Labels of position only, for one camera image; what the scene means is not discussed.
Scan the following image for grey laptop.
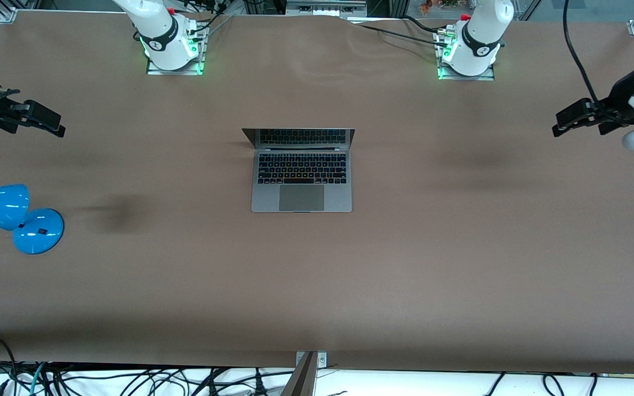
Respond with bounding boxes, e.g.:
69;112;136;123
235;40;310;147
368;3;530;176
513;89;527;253
242;128;356;213

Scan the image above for blue desk lamp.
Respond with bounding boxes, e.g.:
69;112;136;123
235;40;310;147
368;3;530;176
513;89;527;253
0;184;65;255

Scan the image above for grey equipment box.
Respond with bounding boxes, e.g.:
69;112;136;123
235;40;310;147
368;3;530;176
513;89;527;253
286;0;369;18

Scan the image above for brown table cover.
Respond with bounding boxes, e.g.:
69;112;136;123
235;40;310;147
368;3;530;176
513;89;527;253
0;10;634;376

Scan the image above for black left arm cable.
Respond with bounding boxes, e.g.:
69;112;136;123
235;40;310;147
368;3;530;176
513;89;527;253
564;0;626;119

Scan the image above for teal cable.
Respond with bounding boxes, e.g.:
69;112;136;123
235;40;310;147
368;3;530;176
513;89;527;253
29;361;49;396

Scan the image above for small metal bracket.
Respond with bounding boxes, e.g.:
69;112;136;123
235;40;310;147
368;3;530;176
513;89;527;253
296;351;328;369

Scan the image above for dark camera stand beam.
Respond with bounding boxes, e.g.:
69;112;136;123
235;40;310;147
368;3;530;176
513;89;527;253
281;352;318;396

